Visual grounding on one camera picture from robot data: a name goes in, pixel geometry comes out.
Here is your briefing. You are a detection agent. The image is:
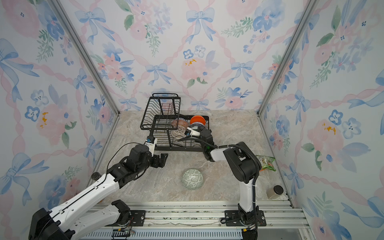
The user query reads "aluminium corner post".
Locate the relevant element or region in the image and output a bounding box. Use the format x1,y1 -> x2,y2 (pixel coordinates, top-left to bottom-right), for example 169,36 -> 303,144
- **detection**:
48,1 -> 120,116
257,0 -> 318,118

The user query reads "black wire dish rack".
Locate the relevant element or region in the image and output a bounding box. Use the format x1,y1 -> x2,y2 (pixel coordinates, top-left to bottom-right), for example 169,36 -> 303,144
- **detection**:
140,93 -> 203,152

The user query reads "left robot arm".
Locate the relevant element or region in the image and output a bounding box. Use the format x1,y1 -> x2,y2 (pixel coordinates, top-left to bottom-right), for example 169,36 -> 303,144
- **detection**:
28,144 -> 168,240

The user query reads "right aluminium corner post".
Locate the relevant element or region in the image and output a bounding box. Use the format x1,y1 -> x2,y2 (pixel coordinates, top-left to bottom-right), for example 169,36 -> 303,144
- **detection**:
257,0 -> 318,118

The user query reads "red patterned bowl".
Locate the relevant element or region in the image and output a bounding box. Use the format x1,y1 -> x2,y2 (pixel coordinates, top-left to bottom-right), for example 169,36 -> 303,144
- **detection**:
171,118 -> 189,129

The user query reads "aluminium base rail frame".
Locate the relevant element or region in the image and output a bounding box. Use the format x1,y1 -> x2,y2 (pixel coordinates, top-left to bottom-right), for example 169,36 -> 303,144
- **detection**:
86,200 -> 315,240

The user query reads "black-lidded jar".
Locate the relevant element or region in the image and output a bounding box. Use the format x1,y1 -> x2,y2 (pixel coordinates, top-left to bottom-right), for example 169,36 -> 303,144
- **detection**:
267,185 -> 284,200

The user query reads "orange bowl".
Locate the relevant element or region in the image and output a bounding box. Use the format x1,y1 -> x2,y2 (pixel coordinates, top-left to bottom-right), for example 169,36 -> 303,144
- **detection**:
190,115 -> 206,126

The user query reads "green patterned bowl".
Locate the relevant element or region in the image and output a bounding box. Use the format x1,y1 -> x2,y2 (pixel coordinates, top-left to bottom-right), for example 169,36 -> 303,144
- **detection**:
182,169 -> 204,190

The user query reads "green snack packet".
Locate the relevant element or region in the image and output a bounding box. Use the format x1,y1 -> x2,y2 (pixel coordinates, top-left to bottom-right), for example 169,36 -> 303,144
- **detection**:
257,156 -> 276,172

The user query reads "dark spice jar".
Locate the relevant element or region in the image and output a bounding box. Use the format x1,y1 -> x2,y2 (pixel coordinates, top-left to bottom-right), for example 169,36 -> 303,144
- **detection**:
91,172 -> 102,181

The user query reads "white patterned bowl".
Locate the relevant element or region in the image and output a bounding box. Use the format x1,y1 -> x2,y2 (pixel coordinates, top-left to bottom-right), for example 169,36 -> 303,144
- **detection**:
171,126 -> 187,140

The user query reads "left aluminium corner post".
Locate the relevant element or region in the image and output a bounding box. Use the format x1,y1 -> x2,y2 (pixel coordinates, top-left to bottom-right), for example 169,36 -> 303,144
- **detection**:
48,1 -> 120,116

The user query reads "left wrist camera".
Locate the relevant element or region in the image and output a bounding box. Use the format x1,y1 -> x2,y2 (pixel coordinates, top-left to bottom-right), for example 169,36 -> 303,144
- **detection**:
145,136 -> 157,157

